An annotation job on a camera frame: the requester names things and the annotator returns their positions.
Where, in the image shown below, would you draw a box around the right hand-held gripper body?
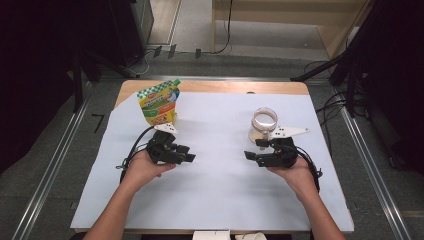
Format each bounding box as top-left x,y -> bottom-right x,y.
265,125 -> 309,169

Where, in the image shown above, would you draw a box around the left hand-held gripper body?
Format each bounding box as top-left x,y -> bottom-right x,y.
146,122 -> 188,164

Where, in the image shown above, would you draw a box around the clear glass jar with lid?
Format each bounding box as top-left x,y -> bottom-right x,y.
247,106 -> 279,145

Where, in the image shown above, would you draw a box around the yellow green spout pouch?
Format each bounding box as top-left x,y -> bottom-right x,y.
136,78 -> 182,127

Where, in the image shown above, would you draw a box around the person's right hand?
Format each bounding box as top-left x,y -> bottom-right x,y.
266,156 -> 320,201

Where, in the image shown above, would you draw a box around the person's left hand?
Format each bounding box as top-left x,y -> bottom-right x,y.
123,149 -> 176,191

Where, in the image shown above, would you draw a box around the white paper roll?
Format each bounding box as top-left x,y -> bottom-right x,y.
234,231 -> 268,240

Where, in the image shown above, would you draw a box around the white box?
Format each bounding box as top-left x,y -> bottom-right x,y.
192,229 -> 232,240

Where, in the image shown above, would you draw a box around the black metal stand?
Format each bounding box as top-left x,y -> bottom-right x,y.
289,0 -> 378,118
70,46 -> 135,113

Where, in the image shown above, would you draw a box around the black cabinet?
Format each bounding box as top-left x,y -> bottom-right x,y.
109,0 -> 155,67

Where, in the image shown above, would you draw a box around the light wooden shelf unit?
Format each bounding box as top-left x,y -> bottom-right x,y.
211,0 -> 375,60

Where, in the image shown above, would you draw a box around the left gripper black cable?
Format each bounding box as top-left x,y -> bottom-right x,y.
115,125 -> 158,184

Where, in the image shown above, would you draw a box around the black floor cables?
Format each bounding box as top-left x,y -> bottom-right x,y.
303,59 -> 368,148

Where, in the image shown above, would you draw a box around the white floor cable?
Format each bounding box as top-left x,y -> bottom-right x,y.
127,49 -> 152,76

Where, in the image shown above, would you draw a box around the metal floor rail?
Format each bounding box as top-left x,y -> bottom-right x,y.
333,96 -> 413,240
11,81 -> 95,240

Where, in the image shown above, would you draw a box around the hanging black cable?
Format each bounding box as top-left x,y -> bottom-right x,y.
213,0 -> 234,55

